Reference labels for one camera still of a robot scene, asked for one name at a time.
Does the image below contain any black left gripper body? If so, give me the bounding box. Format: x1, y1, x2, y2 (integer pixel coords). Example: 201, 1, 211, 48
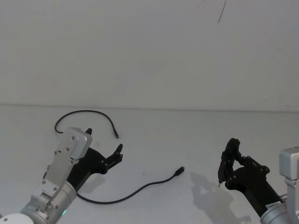
66, 147, 111, 194

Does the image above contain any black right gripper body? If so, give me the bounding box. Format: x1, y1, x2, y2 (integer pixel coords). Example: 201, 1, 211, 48
225, 165, 281, 217

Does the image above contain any white table cloth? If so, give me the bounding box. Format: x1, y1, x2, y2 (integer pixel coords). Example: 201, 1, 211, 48
0, 104, 299, 224

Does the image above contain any thin black cable with plugs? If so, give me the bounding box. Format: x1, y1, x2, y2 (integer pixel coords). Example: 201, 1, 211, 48
54, 110, 186, 205

